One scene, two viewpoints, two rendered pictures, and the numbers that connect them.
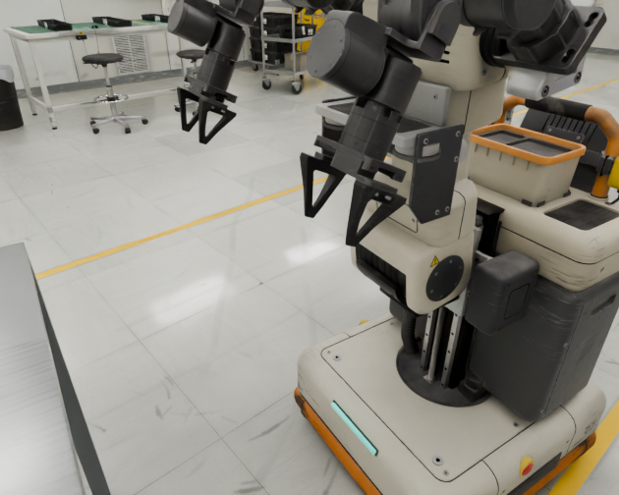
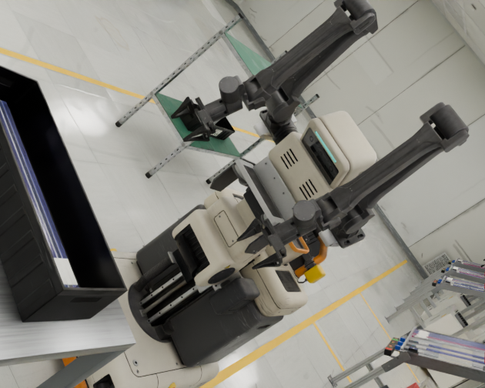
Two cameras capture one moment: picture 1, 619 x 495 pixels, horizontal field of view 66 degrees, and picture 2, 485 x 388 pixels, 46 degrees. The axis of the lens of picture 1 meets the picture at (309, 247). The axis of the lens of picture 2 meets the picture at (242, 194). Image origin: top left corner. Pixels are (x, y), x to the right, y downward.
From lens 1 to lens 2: 1.09 m
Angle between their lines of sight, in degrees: 33
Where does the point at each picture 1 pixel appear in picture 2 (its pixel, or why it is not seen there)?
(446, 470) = (138, 370)
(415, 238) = (225, 249)
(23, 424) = not seen: hidden behind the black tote
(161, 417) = not seen: outside the picture
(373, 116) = (294, 233)
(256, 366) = not seen: hidden behind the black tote
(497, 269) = (245, 286)
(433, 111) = (286, 212)
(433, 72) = (298, 195)
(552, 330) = (238, 326)
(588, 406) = (210, 372)
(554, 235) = (274, 285)
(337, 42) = (309, 214)
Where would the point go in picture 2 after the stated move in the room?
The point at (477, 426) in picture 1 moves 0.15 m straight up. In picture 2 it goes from (158, 354) to (187, 335)
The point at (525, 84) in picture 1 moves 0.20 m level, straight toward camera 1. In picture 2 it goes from (326, 238) to (327, 266)
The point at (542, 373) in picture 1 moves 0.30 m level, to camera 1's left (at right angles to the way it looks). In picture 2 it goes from (215, 344) to (158, 309)
